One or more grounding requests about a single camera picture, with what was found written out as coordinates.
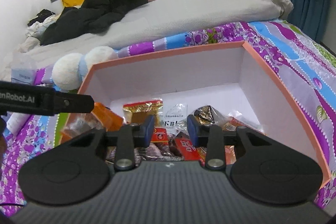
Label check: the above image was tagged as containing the white clear label packet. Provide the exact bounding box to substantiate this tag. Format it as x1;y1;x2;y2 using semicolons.
161;102;188;136

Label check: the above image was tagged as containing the red clear candy packet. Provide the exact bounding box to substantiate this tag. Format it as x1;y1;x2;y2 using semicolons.
151;127;169;143

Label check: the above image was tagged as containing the colourful floral bed sheet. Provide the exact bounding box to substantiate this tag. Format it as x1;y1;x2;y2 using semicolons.
1;19;335;215

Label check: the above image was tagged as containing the white spray bottle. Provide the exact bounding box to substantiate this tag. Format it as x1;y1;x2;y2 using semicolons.
7;113;30;136

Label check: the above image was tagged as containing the pink cardboard box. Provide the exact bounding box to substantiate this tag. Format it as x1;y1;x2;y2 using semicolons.
79;42;331;184

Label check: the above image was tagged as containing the red snack in box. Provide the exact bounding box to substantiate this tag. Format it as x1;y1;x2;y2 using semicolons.
223;117;263;134

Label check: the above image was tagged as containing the black clothing pile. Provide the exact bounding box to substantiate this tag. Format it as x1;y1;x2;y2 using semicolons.
40;0;148;46

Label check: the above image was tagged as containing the large clear biscuit packet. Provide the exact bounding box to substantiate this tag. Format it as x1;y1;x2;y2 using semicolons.
123;99;163;127

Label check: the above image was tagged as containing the dark round snack packet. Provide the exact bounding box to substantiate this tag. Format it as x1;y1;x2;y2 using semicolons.
61;114;104;138

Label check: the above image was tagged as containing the grey duvet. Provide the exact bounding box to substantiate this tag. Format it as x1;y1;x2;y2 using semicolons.
0;0;295;80

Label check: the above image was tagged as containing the orange clear snack packet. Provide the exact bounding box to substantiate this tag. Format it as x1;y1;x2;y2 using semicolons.
91;102;123;131

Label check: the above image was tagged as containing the person's left hand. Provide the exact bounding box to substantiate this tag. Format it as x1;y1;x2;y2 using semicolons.
0;134;7;162

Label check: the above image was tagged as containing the red orange snack packet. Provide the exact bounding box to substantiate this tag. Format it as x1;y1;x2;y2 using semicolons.
174;138;206;166

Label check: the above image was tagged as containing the silver triangular snack packet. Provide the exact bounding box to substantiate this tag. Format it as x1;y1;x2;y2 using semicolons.
191;105;231;127

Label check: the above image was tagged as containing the white blue plush toy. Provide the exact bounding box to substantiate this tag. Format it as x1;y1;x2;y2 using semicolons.
51;46;118;90

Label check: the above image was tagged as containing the clear blue plastic pouch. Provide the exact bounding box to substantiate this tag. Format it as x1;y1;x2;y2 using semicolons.
11;53;37;85

